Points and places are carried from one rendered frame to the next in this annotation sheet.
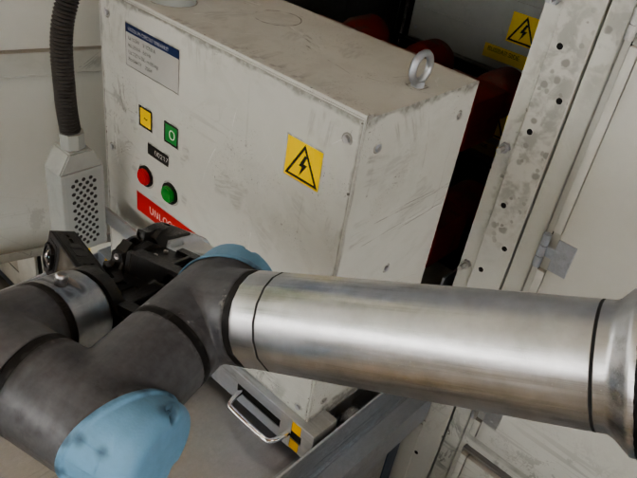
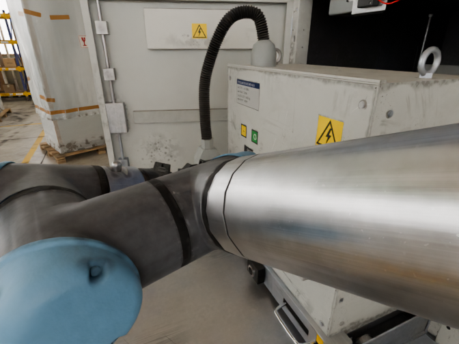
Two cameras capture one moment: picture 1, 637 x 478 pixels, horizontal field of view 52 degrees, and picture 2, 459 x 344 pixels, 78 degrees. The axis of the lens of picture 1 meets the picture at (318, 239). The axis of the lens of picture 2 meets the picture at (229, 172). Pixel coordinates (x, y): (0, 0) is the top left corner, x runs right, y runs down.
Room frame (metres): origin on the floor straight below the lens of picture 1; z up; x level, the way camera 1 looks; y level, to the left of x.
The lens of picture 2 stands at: (0.20, -0.04, 1.43)
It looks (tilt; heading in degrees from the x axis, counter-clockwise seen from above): 23 degrees down; 29
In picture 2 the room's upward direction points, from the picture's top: straight up
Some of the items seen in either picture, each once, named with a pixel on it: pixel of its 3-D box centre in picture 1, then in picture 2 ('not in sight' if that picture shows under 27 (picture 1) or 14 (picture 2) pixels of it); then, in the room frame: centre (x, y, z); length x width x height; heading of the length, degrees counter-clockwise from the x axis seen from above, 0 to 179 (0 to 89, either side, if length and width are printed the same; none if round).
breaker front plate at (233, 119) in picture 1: (201, 211); (267, 181); (0.76, 0.17, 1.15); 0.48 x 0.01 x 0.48; 52
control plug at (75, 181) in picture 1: (78, 195); (209, 175); (0.84, 0.38, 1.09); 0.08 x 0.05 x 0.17; 142
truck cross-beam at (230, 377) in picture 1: (203, 339); (267, 265); (0.78, 0.16, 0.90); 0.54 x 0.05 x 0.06; 52
